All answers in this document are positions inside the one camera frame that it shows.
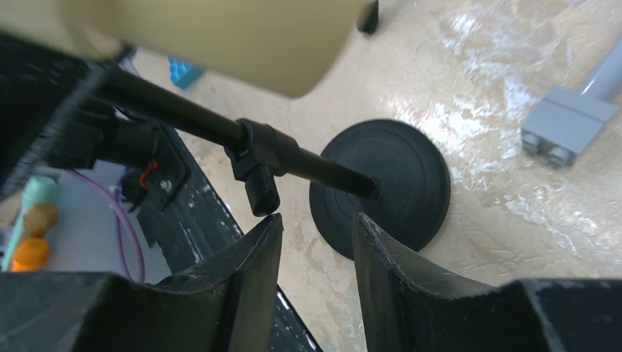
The red and grey brick hammer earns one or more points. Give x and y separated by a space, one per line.
564 123

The lilac music stand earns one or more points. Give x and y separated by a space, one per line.
367 22

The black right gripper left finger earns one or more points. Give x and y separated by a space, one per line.
224 303

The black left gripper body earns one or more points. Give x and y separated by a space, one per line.
49 114

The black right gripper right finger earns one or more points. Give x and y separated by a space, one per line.
409 303

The beige toy microphone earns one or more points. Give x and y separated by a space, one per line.
286 47

